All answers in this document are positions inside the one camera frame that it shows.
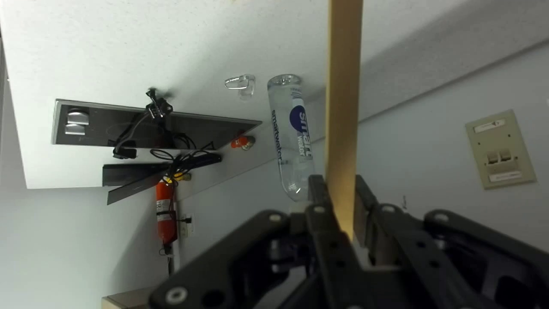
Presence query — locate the black stove cooktop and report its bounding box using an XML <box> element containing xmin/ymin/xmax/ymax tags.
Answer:
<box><xmin>54</xmin><ymin>99</ymin><xmax>259</xmax><ymax>148</ymax></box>

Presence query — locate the red fire extinguisher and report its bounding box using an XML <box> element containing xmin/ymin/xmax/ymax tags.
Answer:
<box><xmin>155</xmin><ymin>180</ymin><xmax>189</xmax><ymax>256</ymax></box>

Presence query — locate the black camera clamp mount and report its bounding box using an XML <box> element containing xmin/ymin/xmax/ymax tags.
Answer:
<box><xmin>114</xmin><ymin>87</ymin><xmax>222</xmax><ymax>165</ymax></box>

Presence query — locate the wooden spoon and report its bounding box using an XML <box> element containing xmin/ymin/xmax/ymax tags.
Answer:
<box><xmin>326</xmin><ymin>0</ymin><xmax>364</xmax><ymax>237</ymax></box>

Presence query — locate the crumpled clear plastic wrapper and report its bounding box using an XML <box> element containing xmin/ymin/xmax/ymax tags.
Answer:
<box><xmin>225</xmin><ymin>75</ymin><xmax>256</xmax><ymax>96</ymax></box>

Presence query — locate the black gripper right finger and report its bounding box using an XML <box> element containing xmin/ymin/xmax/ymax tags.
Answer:
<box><xmin>354</xmin><ymin>177</ymin><xmax>458</xmax><ymax>309</ymax></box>

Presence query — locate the clear water bottle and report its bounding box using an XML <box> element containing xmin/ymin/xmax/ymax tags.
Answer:
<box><xmin>268</xmin><ymin>74</ymin><xmax>314</xmax><ymax>202</ymax></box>

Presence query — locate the beige wall switch plate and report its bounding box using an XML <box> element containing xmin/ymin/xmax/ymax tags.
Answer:
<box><xmin>465</xmin><ymin>110</ymin><xmax>537</xmax><ymax>190</ymax></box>

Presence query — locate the wooden upper cabinet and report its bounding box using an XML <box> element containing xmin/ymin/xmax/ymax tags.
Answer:
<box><xmin>102</xmin><ymin>288</ymin><xmax>151</xmax><ymax>309</ymax></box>

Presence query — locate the steel range hood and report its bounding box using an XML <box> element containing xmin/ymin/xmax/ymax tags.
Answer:
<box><xmin>103</xmin><ymin>153</ymin><xmax>223</xmax><ymax>204</ymax></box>

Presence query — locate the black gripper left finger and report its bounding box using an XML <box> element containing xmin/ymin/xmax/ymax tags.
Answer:
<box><xmin>306</xmin><ymin>175</ymin><xmax>367</xmax><ymax>309</ymax></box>

